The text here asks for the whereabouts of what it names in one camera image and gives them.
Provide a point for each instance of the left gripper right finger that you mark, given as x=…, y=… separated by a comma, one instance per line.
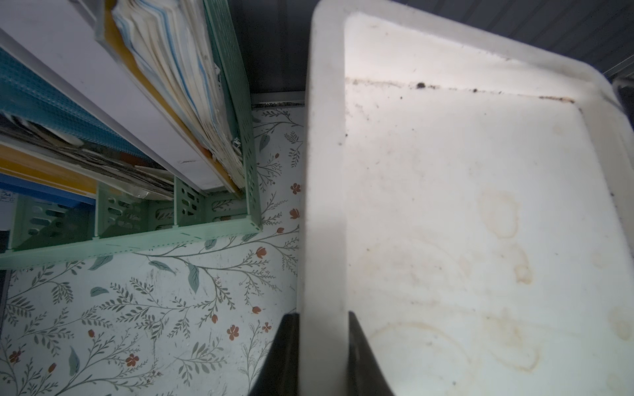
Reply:
x=364, y=373

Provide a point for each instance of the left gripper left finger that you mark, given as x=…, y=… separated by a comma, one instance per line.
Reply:
x=279, y=374

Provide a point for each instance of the white plastic drawer unit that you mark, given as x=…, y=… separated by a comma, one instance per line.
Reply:
x=470, y=199

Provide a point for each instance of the green plastic file organizer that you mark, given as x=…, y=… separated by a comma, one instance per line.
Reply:
x=183, y=54

